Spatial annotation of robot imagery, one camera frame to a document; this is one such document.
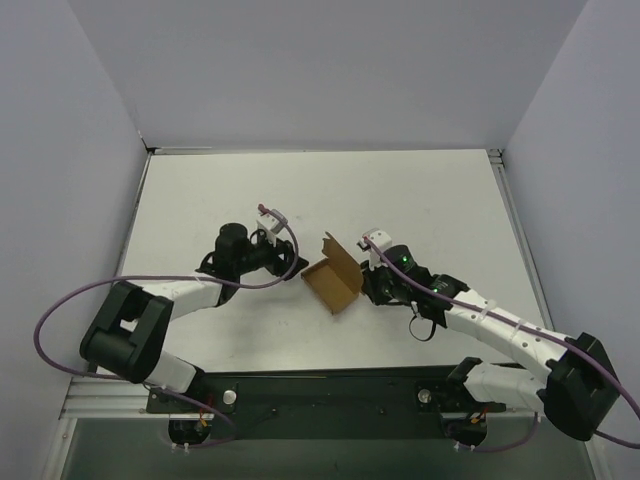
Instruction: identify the brown cardboard box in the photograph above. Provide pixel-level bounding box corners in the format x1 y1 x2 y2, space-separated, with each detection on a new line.
301 232 364 316

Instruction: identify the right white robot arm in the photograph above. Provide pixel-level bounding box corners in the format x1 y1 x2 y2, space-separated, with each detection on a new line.
358 236 620 441

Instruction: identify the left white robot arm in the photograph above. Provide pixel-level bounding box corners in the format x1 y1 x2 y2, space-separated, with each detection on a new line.
79 223 309 412

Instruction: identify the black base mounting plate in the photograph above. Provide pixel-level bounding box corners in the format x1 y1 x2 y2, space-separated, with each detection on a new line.
147 365 506 444

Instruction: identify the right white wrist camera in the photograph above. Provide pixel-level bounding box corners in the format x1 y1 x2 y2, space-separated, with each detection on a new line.
357 228 393 269

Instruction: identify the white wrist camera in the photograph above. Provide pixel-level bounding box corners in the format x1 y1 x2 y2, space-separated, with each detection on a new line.
256 203 288 246
357 228 393 269

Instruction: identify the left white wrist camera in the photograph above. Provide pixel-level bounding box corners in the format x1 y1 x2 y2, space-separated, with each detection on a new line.
256 203 288 246

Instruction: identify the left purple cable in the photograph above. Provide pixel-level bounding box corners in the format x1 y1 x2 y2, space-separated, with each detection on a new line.
33 207 301 449

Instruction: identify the purple cable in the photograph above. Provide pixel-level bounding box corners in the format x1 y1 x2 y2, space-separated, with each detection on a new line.
362 237 640 454
33 207 301 449

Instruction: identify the aluminium frame rail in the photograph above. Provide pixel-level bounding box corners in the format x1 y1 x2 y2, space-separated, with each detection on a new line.
59 148 599 421

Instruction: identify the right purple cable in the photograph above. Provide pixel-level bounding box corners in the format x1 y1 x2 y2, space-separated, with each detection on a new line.
362 237 640 454

